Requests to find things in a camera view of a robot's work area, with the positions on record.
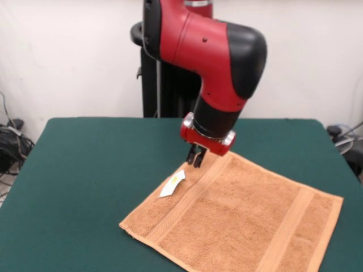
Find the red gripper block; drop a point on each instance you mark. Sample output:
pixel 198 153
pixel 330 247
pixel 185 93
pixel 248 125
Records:
pixel 210 143

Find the orange terry towel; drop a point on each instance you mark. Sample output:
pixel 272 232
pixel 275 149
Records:
pixel 241 215

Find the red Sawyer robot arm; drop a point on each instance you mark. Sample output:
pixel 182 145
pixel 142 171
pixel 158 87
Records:
pixel 204 48

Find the dark green table cloth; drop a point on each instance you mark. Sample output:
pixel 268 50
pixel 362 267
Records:
pixel 71 198

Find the black oval floor object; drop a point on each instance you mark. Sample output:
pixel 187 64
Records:
pixel 334 129

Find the grey round base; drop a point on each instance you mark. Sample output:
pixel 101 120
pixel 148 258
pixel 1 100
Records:
pixel 344 144

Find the small black oval object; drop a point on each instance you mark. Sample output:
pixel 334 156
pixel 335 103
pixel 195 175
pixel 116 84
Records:
pixel 18 123

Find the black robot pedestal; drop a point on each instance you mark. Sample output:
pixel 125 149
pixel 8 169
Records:
pixel 164 93

